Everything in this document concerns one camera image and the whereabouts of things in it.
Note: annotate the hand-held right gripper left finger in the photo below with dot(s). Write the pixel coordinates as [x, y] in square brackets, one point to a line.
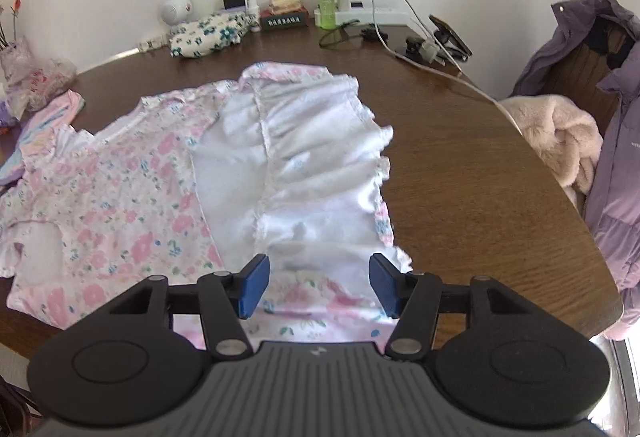
[252, 288]

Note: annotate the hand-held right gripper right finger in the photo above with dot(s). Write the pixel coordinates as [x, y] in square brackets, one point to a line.
[387, 288]

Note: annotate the pink floral dress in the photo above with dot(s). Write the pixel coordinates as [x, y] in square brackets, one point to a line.
[125, 197]

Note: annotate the beige fluffy blanket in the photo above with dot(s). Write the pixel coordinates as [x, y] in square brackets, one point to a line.
[555, 137]

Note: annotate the light purple puffer jacket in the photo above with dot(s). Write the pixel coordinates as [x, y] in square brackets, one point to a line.
[615, 197]

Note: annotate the white teal floral pouch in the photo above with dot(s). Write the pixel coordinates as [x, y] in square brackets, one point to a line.
[210, 34]

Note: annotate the black smartphone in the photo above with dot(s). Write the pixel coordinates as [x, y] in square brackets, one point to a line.
[452, 37]

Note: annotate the pastel purple pink garment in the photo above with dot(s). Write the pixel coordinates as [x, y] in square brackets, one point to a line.
[45, 122]

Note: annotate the flat black box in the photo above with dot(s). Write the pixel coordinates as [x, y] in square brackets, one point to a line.
[282, 21]

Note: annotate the white power strip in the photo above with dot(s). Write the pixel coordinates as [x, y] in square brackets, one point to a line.
[380, 16]

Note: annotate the small white bottle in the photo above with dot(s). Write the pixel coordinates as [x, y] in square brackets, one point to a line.
[253, 7]

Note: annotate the green spray bottle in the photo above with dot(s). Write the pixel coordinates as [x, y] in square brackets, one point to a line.
[327, 12]

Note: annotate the wooden chair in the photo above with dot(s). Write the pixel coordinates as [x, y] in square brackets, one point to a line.
[575, 72]

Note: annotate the small black box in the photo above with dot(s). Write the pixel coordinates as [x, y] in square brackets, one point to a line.
[234, 2]

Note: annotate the pink yellow packet stack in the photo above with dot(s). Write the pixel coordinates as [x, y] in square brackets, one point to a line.
[287, 2]

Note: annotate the white round robot toy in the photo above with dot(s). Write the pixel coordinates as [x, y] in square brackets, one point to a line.
[175, 9]

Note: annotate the clear plastic bag red print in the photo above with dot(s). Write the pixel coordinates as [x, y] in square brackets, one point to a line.
[47, 79]

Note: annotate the purple packet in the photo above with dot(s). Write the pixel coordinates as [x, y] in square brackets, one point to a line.
[4, 114]

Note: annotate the dark purple jacket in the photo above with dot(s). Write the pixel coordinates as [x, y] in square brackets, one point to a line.
[575, 24]

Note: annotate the pink wrapped vase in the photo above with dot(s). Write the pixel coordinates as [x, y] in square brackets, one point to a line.
[12, 62]

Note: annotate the dried rose bouquet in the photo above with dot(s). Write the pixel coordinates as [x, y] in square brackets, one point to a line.
[16, 4]

